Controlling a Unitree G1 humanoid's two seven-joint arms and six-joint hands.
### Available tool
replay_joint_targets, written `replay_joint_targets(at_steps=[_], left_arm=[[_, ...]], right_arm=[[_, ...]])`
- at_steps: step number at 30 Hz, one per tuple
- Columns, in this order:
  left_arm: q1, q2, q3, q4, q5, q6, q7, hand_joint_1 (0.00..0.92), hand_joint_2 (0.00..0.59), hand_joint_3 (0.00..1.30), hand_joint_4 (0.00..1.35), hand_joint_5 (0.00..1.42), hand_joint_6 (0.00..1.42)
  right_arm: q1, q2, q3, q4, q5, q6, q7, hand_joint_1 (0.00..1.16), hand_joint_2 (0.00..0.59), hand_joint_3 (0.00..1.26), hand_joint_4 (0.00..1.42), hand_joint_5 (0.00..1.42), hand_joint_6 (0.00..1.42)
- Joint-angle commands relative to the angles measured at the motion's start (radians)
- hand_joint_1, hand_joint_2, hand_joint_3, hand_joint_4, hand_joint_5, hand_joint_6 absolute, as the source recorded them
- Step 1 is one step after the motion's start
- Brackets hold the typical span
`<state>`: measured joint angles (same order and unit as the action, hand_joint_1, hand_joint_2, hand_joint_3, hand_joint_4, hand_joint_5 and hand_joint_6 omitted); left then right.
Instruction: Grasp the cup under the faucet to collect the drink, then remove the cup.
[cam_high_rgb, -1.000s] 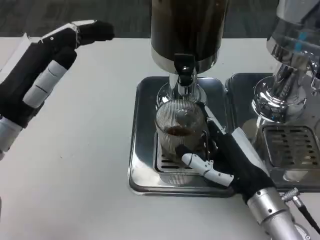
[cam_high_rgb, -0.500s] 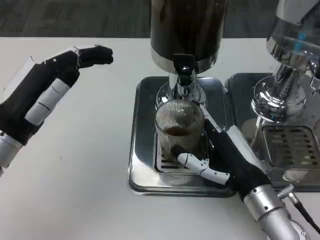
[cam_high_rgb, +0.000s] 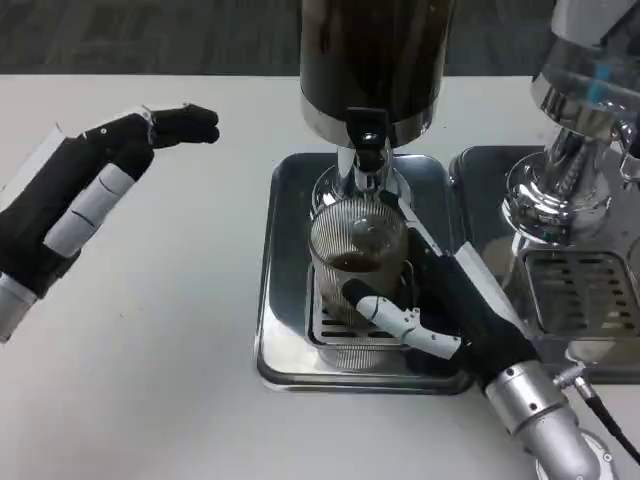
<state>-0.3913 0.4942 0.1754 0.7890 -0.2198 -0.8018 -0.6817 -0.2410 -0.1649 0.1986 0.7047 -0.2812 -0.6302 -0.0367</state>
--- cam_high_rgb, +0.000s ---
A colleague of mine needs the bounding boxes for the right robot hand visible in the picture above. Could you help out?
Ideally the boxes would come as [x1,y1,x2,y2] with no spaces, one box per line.
[342,188,544,390]

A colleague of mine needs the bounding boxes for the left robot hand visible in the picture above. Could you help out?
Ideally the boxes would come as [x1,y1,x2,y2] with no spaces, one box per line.
[0,103,220,301]

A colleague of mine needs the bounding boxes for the clear ribbed glass cup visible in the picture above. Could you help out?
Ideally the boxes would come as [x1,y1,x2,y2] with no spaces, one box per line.
[308,197,412,372]

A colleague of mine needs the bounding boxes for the slotted steel drip grid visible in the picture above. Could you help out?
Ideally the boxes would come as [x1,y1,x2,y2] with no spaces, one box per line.
[305,259,419,350]
[519,247,640,337]

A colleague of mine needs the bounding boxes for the steel drip tray base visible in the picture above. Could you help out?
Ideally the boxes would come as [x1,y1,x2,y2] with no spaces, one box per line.
[255,152,474,396]
[448,144,640,385]

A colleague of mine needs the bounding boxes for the clear drink dispenser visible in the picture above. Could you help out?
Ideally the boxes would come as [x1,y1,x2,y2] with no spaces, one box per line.
[501,0,640,247]

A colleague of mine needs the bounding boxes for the black tap lever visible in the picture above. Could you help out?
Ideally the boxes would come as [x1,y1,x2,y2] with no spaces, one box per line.
[346,107,391,172]

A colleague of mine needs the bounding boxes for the dark drink dispenser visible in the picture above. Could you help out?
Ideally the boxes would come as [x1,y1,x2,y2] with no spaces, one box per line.
[298,0,456,226]

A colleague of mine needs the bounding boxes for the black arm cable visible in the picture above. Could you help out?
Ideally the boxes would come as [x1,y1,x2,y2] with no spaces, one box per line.
[552,364,640,474]

